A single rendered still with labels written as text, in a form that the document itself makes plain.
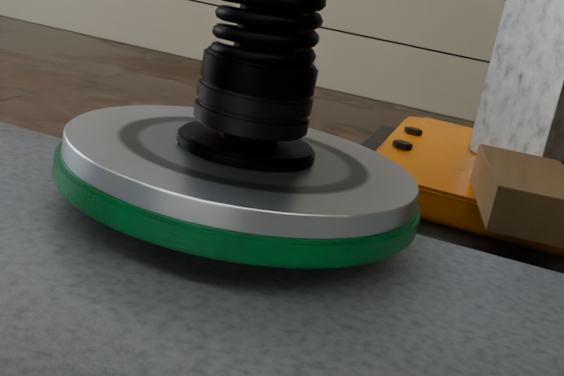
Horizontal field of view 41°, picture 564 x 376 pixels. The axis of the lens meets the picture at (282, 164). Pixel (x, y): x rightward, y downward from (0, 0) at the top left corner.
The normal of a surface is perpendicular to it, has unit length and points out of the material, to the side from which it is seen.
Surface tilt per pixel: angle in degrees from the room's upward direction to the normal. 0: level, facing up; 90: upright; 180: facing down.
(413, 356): 0
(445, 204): 90
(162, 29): 90
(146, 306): 0
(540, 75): 90
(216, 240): 90
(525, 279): 0
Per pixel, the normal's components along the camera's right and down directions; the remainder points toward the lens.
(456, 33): -0.25, 0.22
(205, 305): 0.18, -0.95
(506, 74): -0.96, -0.11
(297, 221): 0.28, 0.30
